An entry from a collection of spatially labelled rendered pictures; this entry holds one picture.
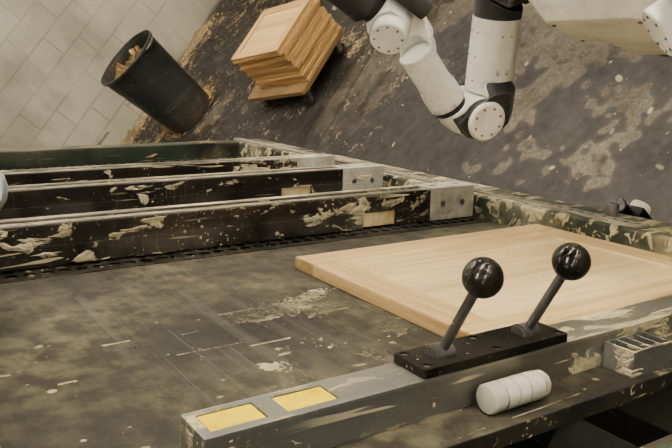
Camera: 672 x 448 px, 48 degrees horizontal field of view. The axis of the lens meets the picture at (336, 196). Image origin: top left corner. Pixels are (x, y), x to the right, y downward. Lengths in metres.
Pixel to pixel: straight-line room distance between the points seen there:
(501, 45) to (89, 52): 5.34
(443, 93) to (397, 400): 0.82
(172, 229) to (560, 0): 0.74
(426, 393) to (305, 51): 3.83
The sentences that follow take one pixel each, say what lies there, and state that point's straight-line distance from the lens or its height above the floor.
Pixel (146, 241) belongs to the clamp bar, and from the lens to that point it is 1.31.
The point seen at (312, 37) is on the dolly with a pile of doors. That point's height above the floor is 0.26.
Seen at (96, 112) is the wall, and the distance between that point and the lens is 6.51.
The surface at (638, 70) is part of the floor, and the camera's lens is 3.16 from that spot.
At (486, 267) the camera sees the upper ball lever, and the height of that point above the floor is 1.52.
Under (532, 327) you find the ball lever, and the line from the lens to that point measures 0.84.
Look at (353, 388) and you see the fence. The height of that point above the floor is 1.52.
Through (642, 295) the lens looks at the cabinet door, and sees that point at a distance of 1.15.
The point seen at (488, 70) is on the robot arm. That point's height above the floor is 1.20.
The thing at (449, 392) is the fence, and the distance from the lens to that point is 0.76.
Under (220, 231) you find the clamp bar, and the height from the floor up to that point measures 1.37.
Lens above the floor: 1.99
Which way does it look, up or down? 32 degrees down
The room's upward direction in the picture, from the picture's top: 48 degrees counter-clockwise
